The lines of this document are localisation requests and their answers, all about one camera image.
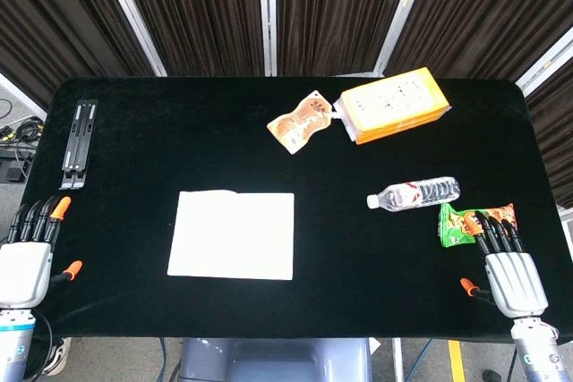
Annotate white partition frame post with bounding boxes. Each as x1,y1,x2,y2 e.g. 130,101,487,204
514,26,573,98
258,0,278,78
372,0,436,78
94,0,168,78

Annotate yellow tissue pack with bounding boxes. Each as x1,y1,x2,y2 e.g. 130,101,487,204
331,67,452,146

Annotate black folded laptop stand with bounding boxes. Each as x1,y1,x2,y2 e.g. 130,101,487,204
58,98,99,191

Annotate black power box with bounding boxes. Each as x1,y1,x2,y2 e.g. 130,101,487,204
0,151,36,184

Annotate black and white shoe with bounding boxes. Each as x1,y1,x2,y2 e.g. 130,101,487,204
42,338,73,378

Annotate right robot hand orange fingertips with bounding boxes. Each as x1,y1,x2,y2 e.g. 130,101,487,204
459,209,550,319

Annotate blue floor cable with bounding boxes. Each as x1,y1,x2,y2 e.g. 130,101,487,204
158,336,170,382
410,338,436,382

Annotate black velvet tablecloth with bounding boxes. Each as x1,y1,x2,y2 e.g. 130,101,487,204
21,75,573,339

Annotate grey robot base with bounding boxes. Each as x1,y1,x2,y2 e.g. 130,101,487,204
177,336,372,382

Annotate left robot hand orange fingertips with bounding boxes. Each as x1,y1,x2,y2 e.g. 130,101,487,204
0,195,84,310

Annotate green snack bag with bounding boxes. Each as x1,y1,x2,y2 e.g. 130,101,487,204
438,201,478,248

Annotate orange spout pouch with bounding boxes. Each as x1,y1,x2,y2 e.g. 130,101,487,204
266,89,335,156

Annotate orange snack bag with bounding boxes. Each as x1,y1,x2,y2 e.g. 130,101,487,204
474,203,517,229

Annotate tangled black floor cables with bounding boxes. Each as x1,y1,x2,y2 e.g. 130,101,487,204
0,98,46,155

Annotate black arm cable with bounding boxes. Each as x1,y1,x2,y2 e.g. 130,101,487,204
24,309,56,381

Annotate white paper booklet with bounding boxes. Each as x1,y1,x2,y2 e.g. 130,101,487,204
167,190,295,282

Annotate dark brown pleated curtain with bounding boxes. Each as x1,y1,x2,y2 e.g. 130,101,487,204
385,0,573,83
526,58,573,209
111,0,266,78
273,0,420,78
0,0,156,110

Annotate clear plastic water bottle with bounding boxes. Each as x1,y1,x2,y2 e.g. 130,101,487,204
366,176,462,212

